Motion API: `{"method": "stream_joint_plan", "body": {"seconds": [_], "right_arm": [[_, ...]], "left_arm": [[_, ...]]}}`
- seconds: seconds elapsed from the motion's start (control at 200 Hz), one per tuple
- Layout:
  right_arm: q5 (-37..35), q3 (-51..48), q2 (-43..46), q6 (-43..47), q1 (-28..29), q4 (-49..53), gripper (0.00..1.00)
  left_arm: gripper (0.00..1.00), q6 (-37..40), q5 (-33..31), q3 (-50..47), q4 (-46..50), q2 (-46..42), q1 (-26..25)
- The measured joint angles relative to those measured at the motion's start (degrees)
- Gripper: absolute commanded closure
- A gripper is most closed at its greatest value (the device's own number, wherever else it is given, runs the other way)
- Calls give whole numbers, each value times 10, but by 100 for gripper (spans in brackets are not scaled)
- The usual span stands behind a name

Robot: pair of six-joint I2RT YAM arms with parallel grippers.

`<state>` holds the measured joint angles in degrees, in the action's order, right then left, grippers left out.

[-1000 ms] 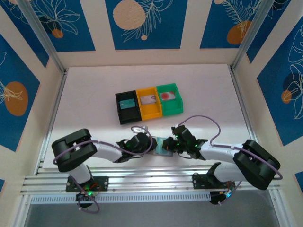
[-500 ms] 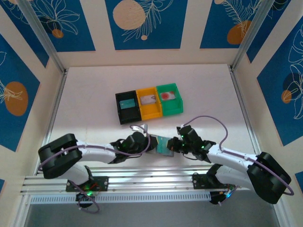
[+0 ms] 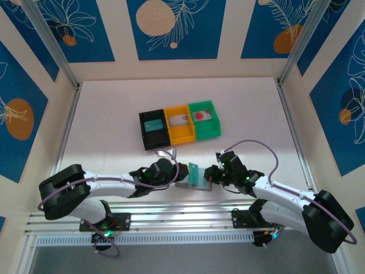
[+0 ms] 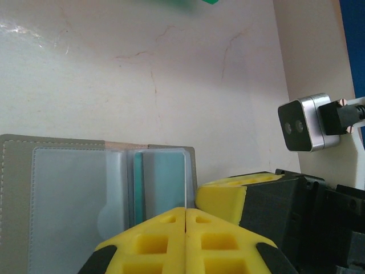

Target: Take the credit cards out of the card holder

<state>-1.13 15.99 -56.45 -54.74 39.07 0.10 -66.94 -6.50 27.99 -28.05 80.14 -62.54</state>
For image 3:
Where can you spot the teal VIP card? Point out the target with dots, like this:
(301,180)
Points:
(196,174)
(153,125)

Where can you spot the grey leather card holder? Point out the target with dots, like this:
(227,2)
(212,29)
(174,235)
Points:
(182,185)

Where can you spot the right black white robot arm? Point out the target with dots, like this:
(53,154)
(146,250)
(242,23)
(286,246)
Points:
(285,195)

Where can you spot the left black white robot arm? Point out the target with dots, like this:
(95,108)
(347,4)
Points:
(108,185)

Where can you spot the white silver VIP card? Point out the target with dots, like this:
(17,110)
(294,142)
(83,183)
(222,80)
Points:
(178,120)

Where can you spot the white card with red circles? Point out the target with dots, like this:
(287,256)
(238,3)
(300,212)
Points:
(202,115)

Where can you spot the black plastic bin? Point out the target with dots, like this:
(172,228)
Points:
(155,140)

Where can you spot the yellow plastic bin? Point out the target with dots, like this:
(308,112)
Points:
(182,134)

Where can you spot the green plastic bin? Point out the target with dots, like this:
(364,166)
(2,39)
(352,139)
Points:
(206,130)

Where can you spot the black controller board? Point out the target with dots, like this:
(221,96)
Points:
(263,239)
(102,238)

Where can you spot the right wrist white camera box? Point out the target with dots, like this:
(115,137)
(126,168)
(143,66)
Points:
(219,156)

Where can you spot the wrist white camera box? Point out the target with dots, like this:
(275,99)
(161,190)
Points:
(219,156)
(168,154)

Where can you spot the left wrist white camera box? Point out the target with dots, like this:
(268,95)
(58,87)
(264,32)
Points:
(168,154)

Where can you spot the aluminium mounting rail frame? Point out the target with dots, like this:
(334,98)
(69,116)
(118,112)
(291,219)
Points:
(182,217)

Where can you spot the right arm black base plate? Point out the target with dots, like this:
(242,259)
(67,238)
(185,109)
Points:
(241,219)

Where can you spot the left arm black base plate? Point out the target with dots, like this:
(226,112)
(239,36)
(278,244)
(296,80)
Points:
(122,221)

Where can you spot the aluminium side rail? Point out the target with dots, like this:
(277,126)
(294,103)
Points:
(69,122)
(289,122)

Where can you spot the blue floral wall panel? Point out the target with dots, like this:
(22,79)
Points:
(28,37)
(17,160)
(256,34)
(328,142)
(94,42)
(199,42)
(333,28)

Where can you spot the aluminium corner post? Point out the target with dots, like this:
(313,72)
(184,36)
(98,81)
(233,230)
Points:
(305,42)
(51,42)

